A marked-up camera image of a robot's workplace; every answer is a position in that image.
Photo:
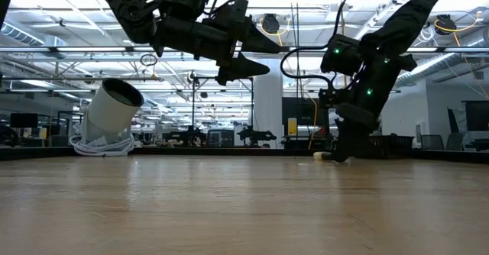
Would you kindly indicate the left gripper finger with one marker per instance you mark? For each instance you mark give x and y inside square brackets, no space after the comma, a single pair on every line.
[256,45]
[244,70]

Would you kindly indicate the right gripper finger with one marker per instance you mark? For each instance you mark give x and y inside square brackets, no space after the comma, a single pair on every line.
[351,140]

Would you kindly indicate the black background robot arm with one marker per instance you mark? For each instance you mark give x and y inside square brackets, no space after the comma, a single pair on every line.
[254,134]

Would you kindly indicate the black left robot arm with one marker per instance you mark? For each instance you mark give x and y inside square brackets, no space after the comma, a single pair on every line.
[133,10]

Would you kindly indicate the white building pillar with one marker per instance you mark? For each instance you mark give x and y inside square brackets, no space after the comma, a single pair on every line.
[268,110]

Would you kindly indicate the black background cabinet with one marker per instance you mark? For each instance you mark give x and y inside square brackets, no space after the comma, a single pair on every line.
[305,112]

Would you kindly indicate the yellow rectangular box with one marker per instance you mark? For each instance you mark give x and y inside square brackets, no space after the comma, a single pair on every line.
[292,127]

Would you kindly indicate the dark grey equipment box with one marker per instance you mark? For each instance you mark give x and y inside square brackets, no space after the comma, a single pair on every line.
[221,138]

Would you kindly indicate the grey office chair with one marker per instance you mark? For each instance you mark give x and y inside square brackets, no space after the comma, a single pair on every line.
[432,142]
[454,142]

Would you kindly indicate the large black screen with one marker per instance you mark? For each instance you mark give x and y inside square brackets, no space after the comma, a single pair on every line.
[475,115]

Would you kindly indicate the desktop computer monitor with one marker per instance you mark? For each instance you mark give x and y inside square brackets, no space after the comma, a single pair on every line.
[24,120]

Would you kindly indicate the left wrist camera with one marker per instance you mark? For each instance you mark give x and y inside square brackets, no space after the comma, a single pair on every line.
[233,12]

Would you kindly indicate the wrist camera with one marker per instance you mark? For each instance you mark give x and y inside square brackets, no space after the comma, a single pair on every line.
[328,97]
[233,12]

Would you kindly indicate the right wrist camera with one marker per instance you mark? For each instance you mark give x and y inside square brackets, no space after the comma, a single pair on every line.
[328,97]

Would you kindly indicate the black background gantry frame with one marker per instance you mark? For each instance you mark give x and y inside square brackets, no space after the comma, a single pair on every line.
[193,102]

